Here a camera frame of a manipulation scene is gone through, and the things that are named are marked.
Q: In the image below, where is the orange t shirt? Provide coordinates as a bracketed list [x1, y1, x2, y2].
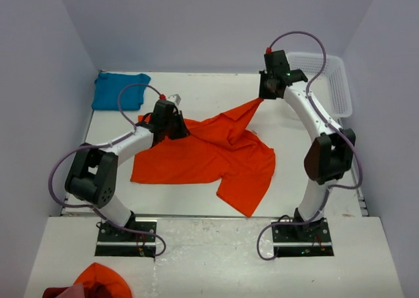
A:
[130, 98, 276, 217]

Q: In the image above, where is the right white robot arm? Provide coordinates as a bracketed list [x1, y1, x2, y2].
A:
[259, 47, 355, 241]

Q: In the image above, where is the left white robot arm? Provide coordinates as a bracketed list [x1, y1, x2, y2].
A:
[65, 94, 190, 241]

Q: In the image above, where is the white plastic basket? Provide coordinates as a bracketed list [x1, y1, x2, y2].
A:
[287, 52, 353, 121]

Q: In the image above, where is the folded blue t shirt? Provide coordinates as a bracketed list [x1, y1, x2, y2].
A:
[91, 72, 151, 111]

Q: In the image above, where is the orange cloth in pile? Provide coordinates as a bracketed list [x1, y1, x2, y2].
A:
[73, 263, 133, 298]

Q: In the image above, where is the pink cloth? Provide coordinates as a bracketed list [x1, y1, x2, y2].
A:
[56, 284, 85, 298]

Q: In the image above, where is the dark red cloth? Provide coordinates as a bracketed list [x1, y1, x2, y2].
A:
[42, 287, 68, 298]

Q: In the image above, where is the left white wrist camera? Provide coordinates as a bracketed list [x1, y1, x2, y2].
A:
[166, 94, 181, 106]

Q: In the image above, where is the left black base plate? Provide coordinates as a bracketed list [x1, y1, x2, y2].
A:
[94, 222, 156, 258]

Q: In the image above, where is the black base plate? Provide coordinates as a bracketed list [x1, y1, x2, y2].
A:
[271, 219, 334, 258]
[94, 222, 156, 258]

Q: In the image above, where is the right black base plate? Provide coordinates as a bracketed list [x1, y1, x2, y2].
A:
[271, 219, 334, 258]

